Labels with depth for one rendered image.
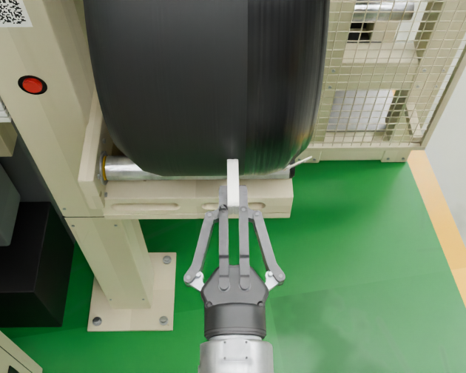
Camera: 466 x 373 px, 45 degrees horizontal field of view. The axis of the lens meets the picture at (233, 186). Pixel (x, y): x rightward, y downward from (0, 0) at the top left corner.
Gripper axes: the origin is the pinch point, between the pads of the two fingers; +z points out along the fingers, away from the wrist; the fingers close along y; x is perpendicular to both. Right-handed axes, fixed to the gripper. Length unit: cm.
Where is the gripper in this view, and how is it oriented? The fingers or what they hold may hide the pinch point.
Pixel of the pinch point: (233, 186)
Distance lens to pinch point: 76.0
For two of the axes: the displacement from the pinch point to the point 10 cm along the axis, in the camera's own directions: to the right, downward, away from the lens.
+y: -10.0, 0.1, -0.1
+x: 0.0, 4.1, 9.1
